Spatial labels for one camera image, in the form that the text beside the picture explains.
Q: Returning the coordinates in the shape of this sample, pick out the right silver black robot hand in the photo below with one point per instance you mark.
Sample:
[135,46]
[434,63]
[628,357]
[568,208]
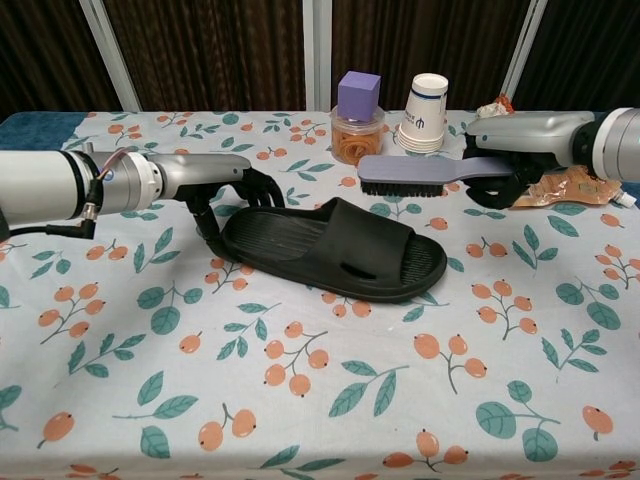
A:
[525,132]

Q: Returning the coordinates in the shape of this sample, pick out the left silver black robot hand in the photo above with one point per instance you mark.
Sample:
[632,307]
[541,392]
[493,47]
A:
[210,170]

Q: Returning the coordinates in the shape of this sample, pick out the grey scrub brush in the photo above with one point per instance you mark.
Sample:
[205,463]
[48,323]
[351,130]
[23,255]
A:
[415,167]

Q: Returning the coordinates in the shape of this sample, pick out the black rubber slipper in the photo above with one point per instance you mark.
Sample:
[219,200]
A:
[360,235]

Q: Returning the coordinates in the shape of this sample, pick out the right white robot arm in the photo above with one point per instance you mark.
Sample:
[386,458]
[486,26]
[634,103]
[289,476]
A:
[617,142]

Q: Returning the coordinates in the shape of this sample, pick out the crumpled white orange wrapper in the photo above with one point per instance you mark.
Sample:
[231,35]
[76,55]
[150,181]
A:
[495,107]

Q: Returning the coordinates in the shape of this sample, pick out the brown spout pouch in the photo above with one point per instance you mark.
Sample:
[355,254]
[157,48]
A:
[590,190]

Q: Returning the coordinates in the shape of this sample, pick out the white paper cup stack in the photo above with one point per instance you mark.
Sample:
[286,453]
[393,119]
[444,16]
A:
[422,115]

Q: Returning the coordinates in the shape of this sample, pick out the dark brown pleated curtain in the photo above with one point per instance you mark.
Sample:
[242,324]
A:
[215,50]

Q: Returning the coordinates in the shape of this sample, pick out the clear jar with orange contents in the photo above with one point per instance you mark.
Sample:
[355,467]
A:
[357,145]

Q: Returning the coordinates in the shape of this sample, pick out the purple foam cube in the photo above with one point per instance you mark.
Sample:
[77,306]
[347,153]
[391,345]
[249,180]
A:
[357,97]

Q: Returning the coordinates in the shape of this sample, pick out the floral fruit print tablecloth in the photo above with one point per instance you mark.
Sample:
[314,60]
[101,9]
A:
[300,375]

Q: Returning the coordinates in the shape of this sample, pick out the white frame post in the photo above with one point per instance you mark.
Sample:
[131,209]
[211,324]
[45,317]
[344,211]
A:
[317,55]
[112,55]
[522,50]

